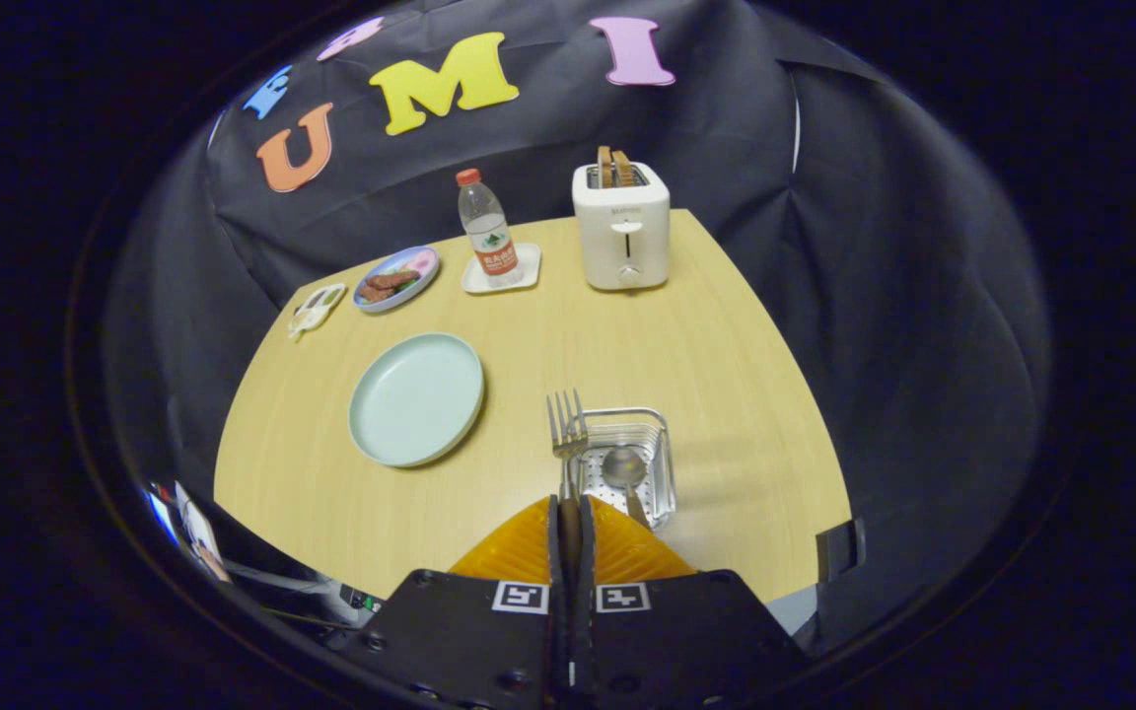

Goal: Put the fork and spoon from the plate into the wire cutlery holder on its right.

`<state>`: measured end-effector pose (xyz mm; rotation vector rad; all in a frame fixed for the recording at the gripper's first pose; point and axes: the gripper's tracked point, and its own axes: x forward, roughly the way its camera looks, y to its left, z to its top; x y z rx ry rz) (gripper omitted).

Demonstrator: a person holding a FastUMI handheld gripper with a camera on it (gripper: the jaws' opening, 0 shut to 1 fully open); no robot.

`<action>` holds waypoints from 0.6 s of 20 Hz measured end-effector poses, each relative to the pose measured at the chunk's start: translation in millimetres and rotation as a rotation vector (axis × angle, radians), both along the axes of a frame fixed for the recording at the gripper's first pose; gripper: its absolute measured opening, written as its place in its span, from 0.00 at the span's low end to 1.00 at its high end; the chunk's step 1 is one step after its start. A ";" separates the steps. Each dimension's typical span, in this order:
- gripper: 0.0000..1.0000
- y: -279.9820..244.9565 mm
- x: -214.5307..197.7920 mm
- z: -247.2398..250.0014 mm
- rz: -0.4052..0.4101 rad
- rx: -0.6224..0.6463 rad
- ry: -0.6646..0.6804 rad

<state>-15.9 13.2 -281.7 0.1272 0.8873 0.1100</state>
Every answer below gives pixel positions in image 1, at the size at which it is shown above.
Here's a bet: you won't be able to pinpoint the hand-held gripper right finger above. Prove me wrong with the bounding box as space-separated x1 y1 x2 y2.
568 495 811 710

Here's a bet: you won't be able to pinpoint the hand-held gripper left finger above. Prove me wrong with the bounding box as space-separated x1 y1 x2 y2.
341 495 569 710

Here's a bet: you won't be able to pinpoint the metal spoon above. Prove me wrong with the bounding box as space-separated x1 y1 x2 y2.
601 446 651 529

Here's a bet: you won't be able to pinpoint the fork with wooden handle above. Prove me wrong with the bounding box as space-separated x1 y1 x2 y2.
545 389 590 573

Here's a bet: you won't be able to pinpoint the light green plate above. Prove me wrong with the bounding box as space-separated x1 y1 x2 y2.
347 332 486 468

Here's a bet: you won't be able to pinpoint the white square coaster tray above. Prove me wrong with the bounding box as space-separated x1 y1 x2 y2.
461 243 542 295

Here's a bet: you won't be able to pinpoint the white toaster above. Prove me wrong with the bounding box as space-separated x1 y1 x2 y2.
572 161 672 292

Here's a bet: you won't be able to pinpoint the brown meat pieces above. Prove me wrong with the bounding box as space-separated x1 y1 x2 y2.
359 269 421 303

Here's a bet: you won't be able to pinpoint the blue and pink plate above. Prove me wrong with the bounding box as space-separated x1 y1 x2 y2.
352 246 441 315

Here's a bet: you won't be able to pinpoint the clear water bottle red cap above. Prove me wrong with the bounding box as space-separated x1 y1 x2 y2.
456 169 522 287

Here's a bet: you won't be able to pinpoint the small white divided dish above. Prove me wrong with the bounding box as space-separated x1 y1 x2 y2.
288 283 348 341

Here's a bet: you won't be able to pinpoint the black backdrop cloth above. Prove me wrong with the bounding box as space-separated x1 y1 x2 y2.
105 0 1052 652

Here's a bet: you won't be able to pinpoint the metal wire basket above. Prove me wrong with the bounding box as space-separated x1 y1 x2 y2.
568 407 677 532

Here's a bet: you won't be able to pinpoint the black table bracket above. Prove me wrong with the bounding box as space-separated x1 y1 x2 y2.
816 518 867 583

